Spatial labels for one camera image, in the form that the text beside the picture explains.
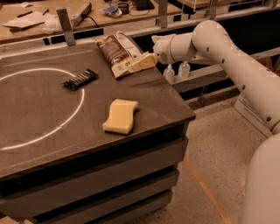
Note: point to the dark drawer cabinet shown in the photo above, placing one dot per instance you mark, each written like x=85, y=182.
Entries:
x=59, y=166

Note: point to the brown chip bag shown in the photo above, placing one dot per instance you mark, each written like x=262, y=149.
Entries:
x=122, y=55

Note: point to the grey power strip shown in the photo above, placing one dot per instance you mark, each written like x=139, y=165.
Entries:
x=81, y=13

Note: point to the metal bracket post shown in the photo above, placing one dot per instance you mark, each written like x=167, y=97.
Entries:
x=162, y=12
x=66, y=26

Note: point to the yellow sponge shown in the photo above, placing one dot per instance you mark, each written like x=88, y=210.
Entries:
x=121, y=116

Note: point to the clear sanitizer bottle right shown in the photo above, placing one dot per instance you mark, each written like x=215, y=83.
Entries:
x=184, y=69

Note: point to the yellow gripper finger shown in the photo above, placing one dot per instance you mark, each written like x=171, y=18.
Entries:
x=145, y=58
x=144, y=64

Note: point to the white papers on desk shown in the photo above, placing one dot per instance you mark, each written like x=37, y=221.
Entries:
x=33, y=18

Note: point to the metal bracket post left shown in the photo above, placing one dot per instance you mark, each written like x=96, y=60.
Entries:
x=66, y=26

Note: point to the metal bracket post middle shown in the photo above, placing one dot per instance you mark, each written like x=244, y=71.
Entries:
x=162, y=12

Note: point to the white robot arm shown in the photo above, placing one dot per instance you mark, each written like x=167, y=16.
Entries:
x=212, y=184

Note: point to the clear sanitizer bottle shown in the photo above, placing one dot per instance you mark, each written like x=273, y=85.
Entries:
x=169, y=74
x=184, y=69

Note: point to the black keyboard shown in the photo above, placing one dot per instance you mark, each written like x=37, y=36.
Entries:
x=143, y=5

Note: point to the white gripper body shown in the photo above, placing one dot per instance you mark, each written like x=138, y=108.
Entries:
x=162, y=51

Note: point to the clear sanitizer bottle left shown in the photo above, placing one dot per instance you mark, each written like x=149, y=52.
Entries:
x=169, y=74

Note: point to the blue white tape dispenser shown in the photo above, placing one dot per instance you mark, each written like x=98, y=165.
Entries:
x=112, y=11

